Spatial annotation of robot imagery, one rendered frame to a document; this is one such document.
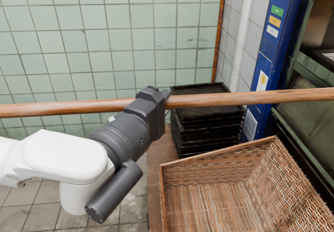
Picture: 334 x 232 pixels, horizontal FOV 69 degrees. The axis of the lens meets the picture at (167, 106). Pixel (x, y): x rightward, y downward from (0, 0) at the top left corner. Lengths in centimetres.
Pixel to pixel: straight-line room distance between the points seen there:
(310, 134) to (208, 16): 111
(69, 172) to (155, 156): 96
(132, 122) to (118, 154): 6
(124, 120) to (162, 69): 144
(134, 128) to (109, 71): 146
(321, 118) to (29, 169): 80
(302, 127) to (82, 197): 75
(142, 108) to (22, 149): 20
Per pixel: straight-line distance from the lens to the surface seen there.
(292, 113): 99
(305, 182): 94
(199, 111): 109
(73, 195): 39
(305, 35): 97
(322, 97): 66
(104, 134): 40
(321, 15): 98
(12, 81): 209
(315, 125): 91
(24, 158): 37
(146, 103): 47
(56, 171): 35
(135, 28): 173
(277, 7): 106
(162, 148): 133
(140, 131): 42
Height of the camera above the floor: 148
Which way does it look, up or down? 33 degrees down
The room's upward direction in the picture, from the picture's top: straight up
